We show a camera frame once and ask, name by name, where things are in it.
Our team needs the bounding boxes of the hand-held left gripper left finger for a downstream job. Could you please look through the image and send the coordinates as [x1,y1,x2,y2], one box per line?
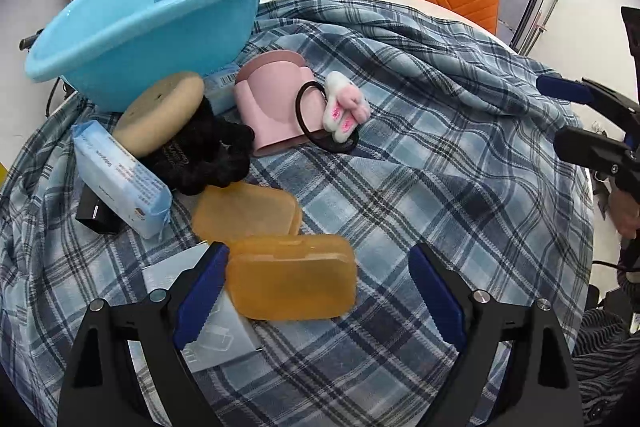
[57,241,232,427]

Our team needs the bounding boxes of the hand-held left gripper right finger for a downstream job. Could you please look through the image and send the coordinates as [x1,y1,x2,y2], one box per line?
[407,242,583,427]

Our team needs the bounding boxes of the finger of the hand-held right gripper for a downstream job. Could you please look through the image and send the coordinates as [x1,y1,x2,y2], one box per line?
[536,74,640,118]
[554,126,636,178]

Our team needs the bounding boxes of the grey cardboard box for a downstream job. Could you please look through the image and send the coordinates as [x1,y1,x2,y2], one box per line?
[141,242,261,373]

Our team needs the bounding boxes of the orange translucent soap box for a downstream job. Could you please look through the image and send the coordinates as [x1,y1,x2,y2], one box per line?
[225,234,358,322]

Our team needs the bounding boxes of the pink holder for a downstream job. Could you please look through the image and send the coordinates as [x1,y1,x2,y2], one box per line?
[232,49,326,158]

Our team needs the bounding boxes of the light blue plastic basin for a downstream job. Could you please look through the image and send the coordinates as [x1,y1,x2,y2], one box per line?
[24,0,295,112]

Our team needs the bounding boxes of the person's right hand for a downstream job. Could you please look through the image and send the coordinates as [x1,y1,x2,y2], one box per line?
[605,187,640,240]

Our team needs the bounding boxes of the orange soap box lid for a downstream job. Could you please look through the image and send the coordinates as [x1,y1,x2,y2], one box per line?
[192,182,303,245]

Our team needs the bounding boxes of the blue plaid blanket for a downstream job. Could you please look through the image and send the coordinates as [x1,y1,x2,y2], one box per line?
[0,0,596,427]

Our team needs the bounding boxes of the small black box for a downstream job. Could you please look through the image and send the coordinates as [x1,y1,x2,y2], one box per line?
[76,184,121,235]

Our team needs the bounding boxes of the black scrunchie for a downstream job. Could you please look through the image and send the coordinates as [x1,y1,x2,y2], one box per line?
[142,97,256,196]

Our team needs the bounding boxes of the blue wet wipes packet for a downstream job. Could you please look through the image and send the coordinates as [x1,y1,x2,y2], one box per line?
[71,119,173,239]

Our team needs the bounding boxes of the round beige sponge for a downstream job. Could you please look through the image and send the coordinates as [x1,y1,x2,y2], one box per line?
[112,72,206,155]

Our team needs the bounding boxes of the white packet with barcode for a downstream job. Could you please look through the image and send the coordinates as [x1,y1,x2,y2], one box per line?
[202,62,243,112]

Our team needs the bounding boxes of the hair tie with bunny plush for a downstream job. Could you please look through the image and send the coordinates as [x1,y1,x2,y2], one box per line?
[294,72,372,154]

